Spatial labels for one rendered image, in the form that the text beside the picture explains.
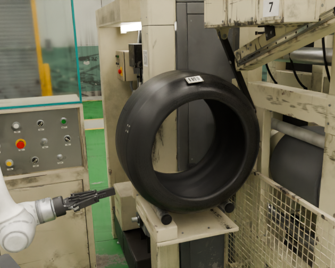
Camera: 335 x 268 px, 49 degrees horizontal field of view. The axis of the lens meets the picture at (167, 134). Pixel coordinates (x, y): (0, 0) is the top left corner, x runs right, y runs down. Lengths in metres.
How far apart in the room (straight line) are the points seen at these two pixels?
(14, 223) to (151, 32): 0.96
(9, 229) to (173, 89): 0.72
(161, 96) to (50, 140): 0.93
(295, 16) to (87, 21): 9.61
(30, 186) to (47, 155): 0.19
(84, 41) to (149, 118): 9.41
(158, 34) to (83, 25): 9.01
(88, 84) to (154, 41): 9.02
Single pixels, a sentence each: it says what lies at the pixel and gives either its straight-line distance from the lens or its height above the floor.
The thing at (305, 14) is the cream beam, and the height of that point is 1.66.
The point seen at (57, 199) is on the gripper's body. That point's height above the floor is 1.02.
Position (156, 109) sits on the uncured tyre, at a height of 1.35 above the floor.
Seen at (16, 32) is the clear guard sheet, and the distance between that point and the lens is 2.00.
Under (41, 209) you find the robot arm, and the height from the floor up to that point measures 1.00.
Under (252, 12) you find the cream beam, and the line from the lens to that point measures 1.38.
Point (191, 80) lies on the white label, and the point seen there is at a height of 1.45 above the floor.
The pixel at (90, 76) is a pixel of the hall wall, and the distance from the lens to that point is 10.64.
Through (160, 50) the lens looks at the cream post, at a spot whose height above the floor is 1.54.
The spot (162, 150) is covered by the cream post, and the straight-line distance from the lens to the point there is 1.78.
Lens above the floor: 1.61
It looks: 15 degrees down
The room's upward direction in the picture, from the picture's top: 2 degrees counter-clockwise
